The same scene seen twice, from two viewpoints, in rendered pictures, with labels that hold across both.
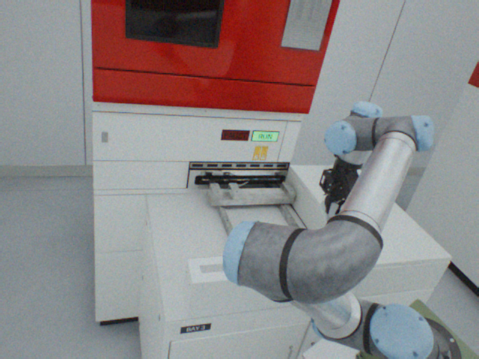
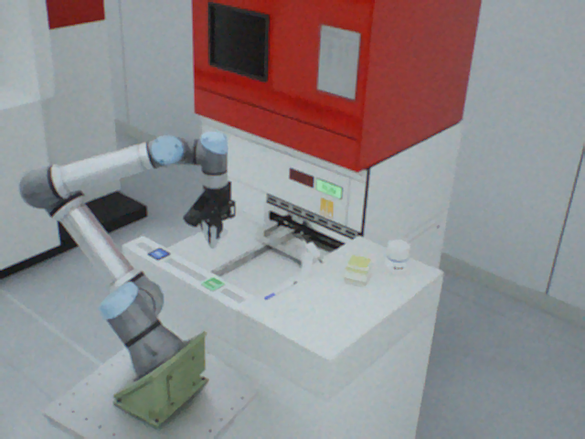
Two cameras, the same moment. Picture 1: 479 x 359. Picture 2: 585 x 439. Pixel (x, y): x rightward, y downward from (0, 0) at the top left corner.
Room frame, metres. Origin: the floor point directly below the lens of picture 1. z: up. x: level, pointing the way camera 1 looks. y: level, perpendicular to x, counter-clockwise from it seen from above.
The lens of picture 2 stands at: (0.26, -1.99, 2.18)
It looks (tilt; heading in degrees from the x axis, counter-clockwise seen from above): 29 degrees down; 61
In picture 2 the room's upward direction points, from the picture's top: 3 degrees clockwise
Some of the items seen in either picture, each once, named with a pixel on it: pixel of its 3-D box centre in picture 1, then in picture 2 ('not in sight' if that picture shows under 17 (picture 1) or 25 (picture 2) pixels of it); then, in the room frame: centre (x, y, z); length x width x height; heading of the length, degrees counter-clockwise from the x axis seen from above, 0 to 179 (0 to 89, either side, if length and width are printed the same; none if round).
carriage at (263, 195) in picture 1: (251, 196); (299, 249); (1.36, -0.07, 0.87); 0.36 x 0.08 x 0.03; 112
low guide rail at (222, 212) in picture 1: (230, 230); (239, 261); (1.14, -0.01, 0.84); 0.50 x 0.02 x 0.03; 22
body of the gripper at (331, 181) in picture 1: (341, 176); (217, 201); (0.95, -0.28, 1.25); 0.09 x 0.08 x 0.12; 22
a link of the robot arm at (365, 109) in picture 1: (361, 125); (213, 153); (0.94, -0.28, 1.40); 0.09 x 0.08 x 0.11; 148
